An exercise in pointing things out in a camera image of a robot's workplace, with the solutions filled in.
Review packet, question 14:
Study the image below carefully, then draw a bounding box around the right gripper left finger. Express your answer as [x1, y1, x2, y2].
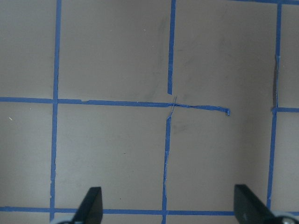
[71, 187, 103, 224]

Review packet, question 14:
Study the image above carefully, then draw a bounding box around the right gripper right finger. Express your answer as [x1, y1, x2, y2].
[234, 184, 280, 224]

